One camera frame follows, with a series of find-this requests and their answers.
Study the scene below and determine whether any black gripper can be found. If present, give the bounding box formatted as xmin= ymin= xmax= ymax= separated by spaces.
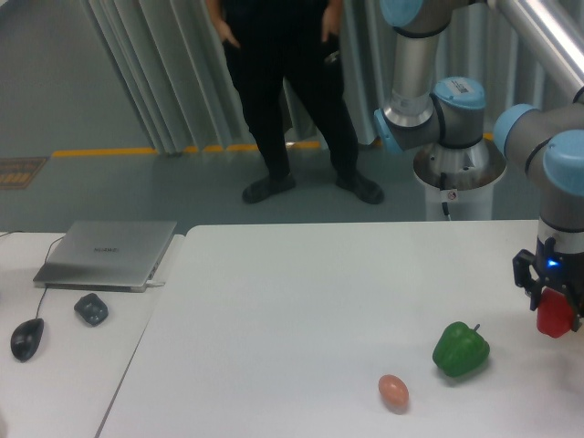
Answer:
xmin=512 ymin=237 xmax=583 ymax=332

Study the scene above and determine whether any red bell pepper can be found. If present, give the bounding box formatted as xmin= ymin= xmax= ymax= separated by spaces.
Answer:
xmin=537 ymin=288 xmax=574 ymax=339

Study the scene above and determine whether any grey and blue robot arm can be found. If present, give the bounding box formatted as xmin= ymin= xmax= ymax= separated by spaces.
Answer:
xmin=373 ymin=1 xmax=583 ymax=338

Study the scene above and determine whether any green bell pepper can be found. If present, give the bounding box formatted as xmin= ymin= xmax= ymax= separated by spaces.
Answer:
xmin=432 ymin=321 xmax=490 ymax=378

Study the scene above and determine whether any person's left hand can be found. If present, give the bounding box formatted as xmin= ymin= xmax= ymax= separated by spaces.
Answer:
xmin=321 ymin=0 xmax=343 ymax=43

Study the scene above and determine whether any person's right hand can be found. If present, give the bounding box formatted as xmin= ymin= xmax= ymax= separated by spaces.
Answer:
xmin=205 ymin=0 xmax=241 ymax=48

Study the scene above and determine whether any brown egg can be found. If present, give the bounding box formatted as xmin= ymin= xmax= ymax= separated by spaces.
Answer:
xmin=378 ymin=374 xmax=410 ymax=409

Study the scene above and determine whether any person in black clothes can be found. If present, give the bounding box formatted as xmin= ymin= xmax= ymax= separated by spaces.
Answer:
xmin=204 ymin=0 xmax=385 ymax=205

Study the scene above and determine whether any grey curtain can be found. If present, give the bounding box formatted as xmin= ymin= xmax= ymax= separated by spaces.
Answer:
xmin=83 ymin=1 xmax=568 ymax=154

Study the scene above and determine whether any silver laptop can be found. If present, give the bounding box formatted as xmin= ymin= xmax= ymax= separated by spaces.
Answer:
xmin=33 ymin=221 xmax=176 ymax=292

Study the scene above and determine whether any black power adapter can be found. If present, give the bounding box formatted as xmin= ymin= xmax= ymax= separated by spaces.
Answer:
xmin=74 ymin=293 xmax=109 ymax=327

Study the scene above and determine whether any black computer mouse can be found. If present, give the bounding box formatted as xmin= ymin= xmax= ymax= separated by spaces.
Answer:
xmin=10 ymin=318 xmax=45 ymax=362

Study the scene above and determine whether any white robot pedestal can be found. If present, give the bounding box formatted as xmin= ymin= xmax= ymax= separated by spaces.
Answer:
xmin=413 ymin=139 xmax=506 ymax=221

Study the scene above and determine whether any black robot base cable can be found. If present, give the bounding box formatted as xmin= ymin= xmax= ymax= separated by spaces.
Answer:
xmin=438 ymin=171 xmax=454 ymax=222

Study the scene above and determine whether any black mouse cable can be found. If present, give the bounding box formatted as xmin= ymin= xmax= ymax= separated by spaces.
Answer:
xmin=0 ymin=231 xmax=68 ymax=321

